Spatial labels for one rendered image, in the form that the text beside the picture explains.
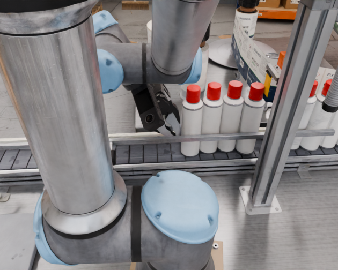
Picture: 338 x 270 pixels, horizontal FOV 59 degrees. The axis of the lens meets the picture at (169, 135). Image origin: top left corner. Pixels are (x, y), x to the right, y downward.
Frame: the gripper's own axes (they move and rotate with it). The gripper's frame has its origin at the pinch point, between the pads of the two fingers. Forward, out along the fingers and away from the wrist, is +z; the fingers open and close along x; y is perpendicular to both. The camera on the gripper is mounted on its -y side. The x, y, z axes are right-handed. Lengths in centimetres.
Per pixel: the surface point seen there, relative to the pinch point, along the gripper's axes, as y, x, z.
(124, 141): -4.0, 10.3, -8.8
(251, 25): 56, -34, 10
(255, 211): -17.8, -10.6, 17.8
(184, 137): -3.9, -2.8, -1.5
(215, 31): 315, -23, 121
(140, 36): 306, 61, 73
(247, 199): -14.0, -9.8, 17.4
